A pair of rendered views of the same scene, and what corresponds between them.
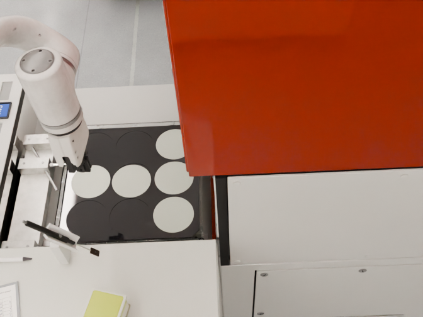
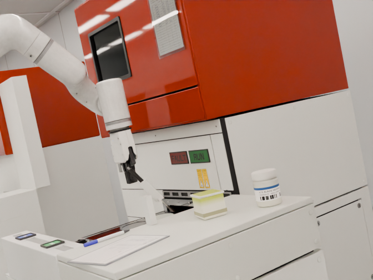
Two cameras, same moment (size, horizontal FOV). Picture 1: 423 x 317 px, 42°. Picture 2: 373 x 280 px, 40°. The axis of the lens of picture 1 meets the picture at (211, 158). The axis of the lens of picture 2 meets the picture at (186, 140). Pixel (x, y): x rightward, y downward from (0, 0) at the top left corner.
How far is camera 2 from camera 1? 1.55 m
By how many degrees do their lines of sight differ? 60
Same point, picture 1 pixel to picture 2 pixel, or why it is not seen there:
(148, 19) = not seen: outside the picture
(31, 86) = (112, 84)
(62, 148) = (127, 138)
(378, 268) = (324, 219)
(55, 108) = (123, 103)
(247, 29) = (210, 9)
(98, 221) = not seen: hidden behind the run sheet
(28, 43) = (90, 93)
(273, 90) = (227, 44)
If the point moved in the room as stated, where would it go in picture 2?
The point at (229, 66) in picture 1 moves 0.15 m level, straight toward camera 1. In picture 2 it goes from (208, 29) to (236, 17)
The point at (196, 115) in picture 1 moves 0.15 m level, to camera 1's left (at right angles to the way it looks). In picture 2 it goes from (202, 63) to (165, 69)
